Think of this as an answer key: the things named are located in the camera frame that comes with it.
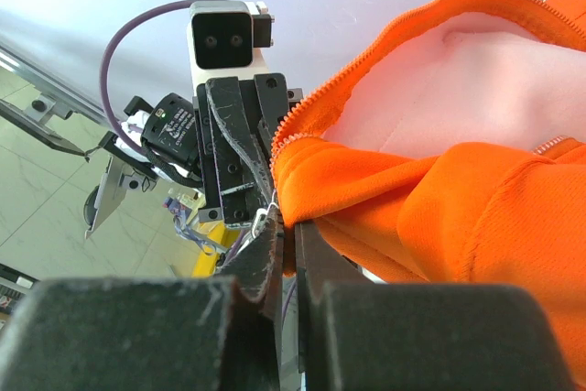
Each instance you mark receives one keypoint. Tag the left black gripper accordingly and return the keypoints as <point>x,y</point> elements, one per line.
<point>234,159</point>

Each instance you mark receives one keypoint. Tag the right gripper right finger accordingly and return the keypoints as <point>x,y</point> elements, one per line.
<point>355,334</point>

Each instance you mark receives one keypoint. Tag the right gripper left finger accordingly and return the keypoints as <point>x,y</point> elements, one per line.
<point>213,333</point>

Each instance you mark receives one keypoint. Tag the orange zip jacket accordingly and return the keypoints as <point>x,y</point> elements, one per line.
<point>453,150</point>

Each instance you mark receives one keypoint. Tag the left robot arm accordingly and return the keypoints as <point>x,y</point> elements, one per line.
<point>171,132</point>

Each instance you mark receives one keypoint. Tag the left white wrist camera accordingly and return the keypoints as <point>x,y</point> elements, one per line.
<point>226,39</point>

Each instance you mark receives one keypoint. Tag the left aluminium frame post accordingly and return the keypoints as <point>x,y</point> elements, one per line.
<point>55,99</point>

